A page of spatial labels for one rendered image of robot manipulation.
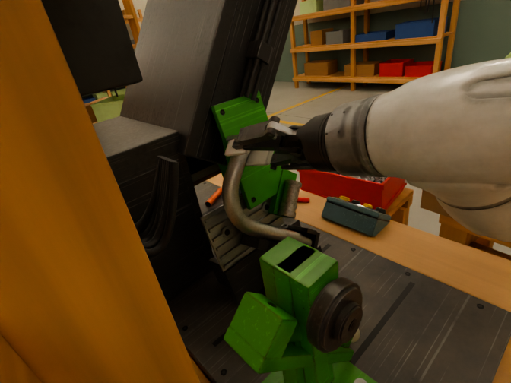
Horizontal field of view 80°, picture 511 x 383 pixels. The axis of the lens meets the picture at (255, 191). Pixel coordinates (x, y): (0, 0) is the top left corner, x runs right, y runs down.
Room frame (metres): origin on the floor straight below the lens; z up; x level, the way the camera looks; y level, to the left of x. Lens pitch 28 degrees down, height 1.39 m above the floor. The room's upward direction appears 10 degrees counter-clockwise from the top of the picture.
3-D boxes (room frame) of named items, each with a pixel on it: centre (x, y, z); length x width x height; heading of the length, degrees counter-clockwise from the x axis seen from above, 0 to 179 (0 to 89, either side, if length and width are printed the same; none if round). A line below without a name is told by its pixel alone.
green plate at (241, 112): (0.60, 0.01, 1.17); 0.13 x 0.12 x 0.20; 38
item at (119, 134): (0.62, 0.28, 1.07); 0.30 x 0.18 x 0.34; 38
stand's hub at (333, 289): (0.20, -0.06, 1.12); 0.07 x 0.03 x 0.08; 128
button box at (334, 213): (0.65, -0.25, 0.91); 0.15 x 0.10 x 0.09; 38
